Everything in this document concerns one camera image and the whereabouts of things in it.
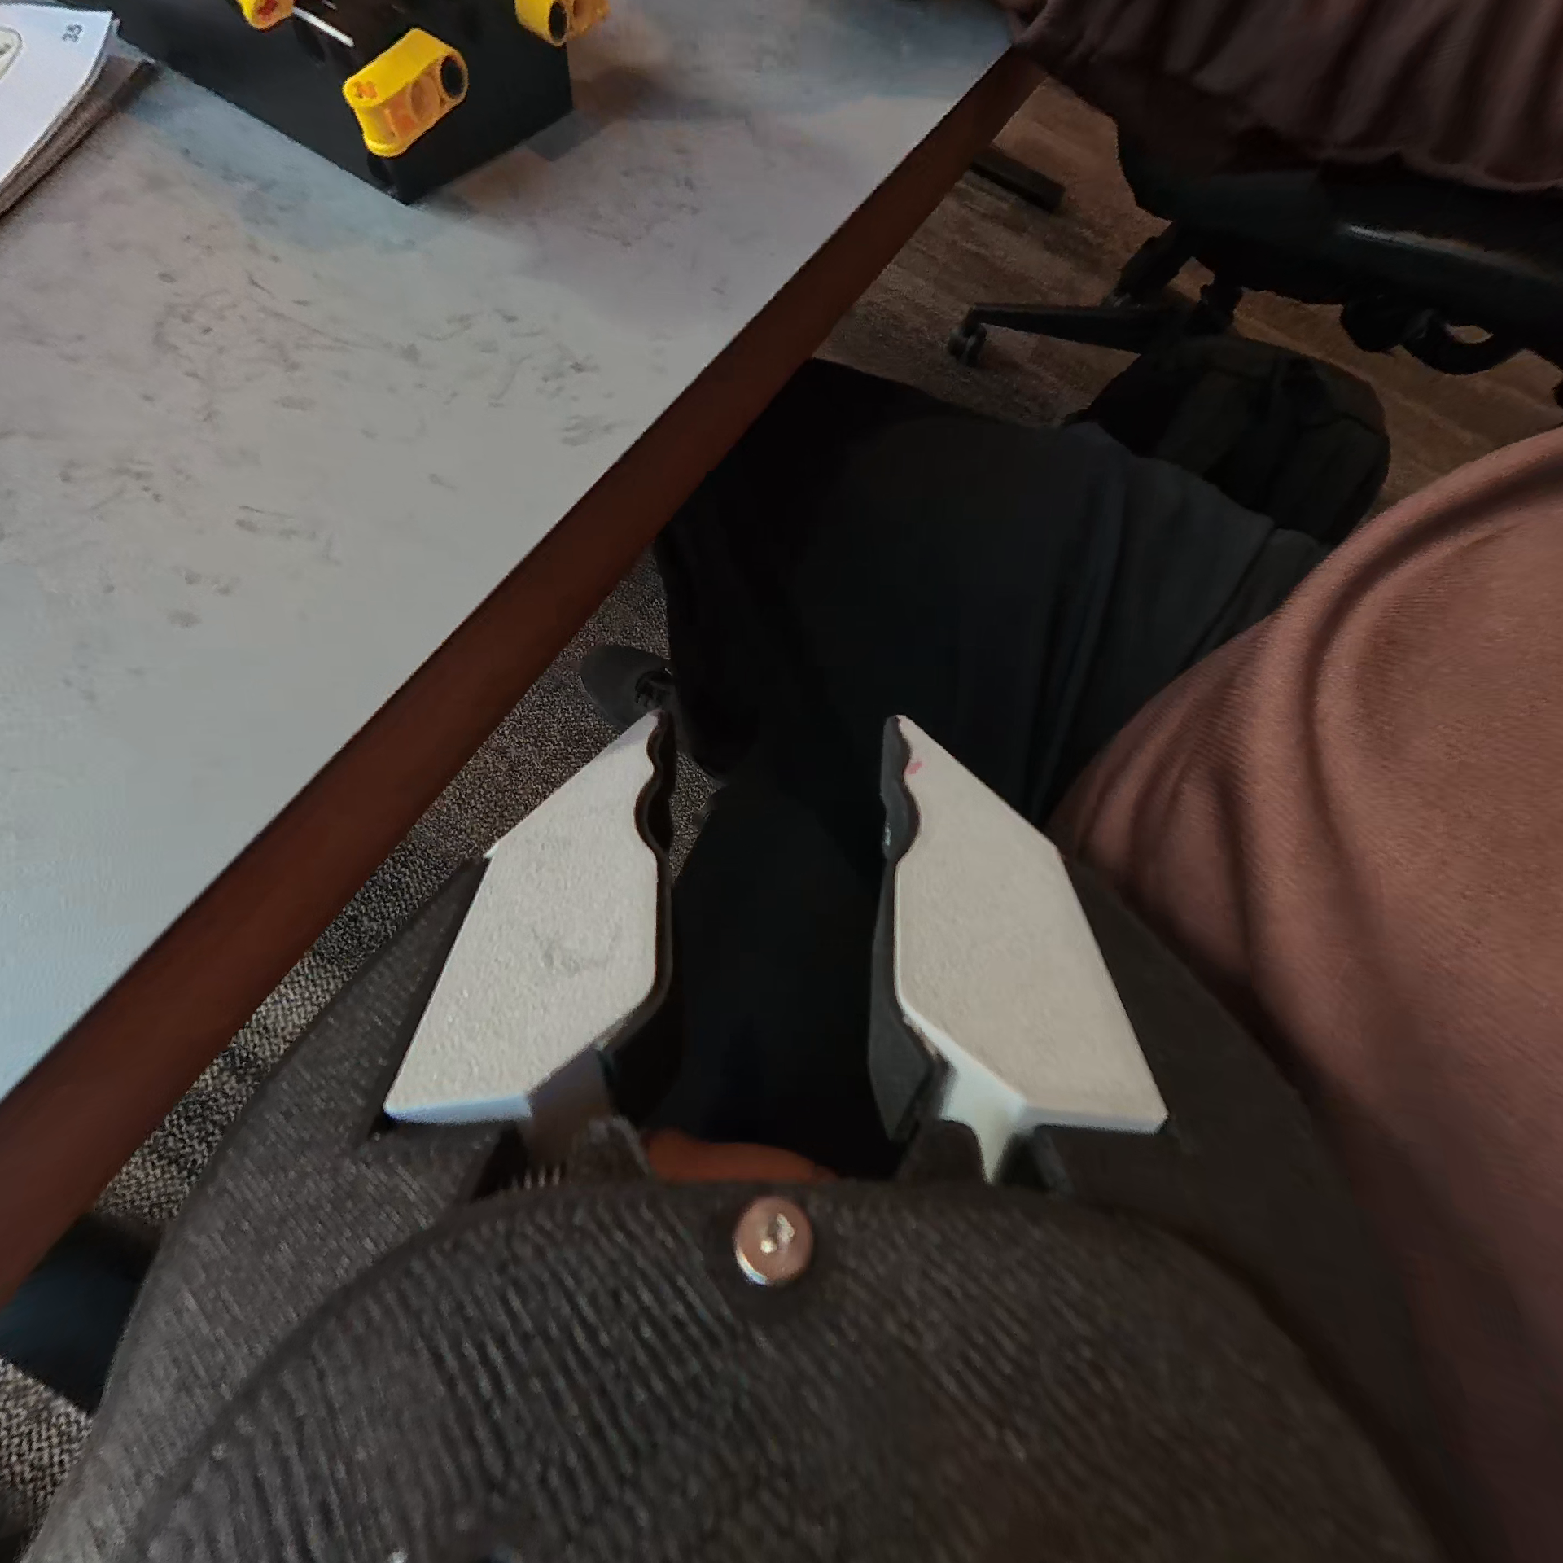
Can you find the person's black shoe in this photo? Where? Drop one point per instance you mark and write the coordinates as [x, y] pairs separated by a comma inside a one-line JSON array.
[[624, 678]]

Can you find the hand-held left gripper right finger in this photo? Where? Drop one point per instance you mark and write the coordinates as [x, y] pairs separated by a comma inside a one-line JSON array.
[[1013, 975]]

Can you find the person's right forearm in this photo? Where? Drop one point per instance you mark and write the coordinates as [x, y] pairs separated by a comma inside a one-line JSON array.
[[1283, 73]]

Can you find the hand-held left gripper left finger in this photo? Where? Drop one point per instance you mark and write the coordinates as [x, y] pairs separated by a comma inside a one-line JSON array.
[[549, 963]]

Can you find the black backpack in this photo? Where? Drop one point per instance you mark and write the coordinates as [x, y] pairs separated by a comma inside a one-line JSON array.
[[1257, 425]]

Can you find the instruction booklet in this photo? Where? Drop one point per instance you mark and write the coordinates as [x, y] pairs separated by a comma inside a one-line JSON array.
[[47, 86]]

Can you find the person's brown shirt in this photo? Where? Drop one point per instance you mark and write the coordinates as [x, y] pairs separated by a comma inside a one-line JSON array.
[[1369, 854]]

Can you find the black and yellow brick assembly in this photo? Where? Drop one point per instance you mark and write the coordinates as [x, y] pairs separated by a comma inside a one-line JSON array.
[[487, 121]]

